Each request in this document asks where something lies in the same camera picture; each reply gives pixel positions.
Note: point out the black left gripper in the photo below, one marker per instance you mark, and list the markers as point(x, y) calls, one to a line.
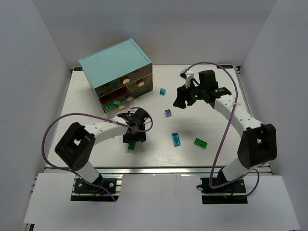
point(134, 137)

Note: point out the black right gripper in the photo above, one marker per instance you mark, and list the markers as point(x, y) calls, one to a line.
point(184, 95)

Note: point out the long green lego brick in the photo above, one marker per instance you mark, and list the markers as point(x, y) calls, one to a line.
point(131, 146)

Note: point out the small cyan lego brick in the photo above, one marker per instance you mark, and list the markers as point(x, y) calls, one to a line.
point(162, 91)

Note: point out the transparent drawer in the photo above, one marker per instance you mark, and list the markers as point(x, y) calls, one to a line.
point(121, 94)

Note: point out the small green lego brick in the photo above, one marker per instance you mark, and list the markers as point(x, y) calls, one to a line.
point(108, 105)

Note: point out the cyan long lego brick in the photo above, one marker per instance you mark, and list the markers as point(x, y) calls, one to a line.
point(175, 139)

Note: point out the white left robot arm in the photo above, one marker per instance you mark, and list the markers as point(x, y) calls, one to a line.
point(75, 146)

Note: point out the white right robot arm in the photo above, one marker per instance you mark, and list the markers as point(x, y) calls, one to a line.
point(258, 143)

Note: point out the purple lego brick right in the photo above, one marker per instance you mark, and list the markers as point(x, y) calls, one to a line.
point(168, 113)

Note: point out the teal drawer cabinet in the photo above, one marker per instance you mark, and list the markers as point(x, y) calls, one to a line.
point(121, 65)

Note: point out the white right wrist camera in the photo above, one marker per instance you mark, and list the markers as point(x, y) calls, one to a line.
point(188, 75)

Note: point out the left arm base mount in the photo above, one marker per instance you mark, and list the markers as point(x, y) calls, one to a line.
point(108, 191)

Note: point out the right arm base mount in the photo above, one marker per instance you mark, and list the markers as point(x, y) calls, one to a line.
point(234, 193)

